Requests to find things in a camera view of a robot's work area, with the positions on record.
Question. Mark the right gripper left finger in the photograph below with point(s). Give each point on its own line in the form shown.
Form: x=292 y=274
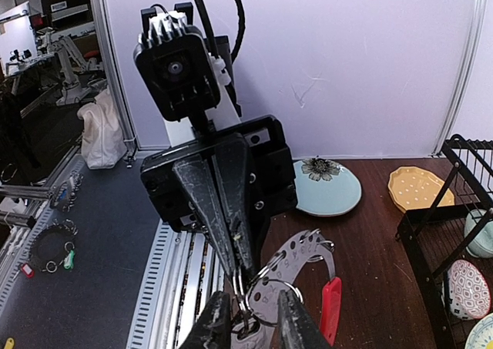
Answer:
x=212 y=330

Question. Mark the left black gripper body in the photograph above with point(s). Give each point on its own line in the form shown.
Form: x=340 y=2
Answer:
x=272 y=188

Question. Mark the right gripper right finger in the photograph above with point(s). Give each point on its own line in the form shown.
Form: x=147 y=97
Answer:
x=295 y=326

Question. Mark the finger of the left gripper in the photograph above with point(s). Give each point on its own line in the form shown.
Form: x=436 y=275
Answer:
x=231 y=170
x=197 y=182

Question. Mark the grey keyring organiser red handle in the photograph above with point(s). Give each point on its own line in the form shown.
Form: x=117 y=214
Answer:
x=259 y=299

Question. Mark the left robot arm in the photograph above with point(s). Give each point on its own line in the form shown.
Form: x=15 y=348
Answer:
x=181 y=133

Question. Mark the light blue flat plate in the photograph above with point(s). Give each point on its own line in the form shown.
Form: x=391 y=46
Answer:
x=325 y=188

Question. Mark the white cloth bag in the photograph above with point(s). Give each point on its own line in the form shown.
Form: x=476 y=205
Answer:
x=102 y=139

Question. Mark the yellow dotted plate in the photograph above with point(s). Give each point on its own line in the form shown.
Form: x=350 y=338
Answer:
x=413 y=188

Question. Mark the pink patterned bowl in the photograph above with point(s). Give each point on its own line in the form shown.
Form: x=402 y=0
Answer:
x=466 y=291

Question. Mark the yellow daisy plate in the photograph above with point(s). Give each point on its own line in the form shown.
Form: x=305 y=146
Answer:
x=481 y=335

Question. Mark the pale green bowl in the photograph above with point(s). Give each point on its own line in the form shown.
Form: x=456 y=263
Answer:
x=481 y=245

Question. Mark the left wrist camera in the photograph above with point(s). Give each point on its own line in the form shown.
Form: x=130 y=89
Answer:
x=183 y=78

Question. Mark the black wire dish rack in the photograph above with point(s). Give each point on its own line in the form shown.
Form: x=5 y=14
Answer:
x=433 y=237

